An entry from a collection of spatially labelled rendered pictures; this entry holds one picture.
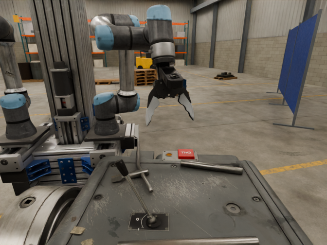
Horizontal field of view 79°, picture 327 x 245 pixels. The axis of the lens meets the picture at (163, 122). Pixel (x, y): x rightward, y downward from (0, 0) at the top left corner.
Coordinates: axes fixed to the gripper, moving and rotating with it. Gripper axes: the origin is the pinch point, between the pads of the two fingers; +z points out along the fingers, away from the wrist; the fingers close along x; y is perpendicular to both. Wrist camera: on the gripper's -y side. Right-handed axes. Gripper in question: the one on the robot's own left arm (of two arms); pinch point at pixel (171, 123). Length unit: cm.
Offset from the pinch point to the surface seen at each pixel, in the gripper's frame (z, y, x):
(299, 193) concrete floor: 119, 142, -177
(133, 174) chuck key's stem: 14.2, -0.2, 13.4
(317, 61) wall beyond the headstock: -131, 784, -907
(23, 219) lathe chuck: 19.1, -6.4, 42.3
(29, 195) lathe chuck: 15.7, 0.9, 43.6
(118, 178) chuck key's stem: 14.3, -0.8, 17.9
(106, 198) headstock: 17.2, -6.6, 21.2
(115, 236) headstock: 20.6, -18.6, 18.3
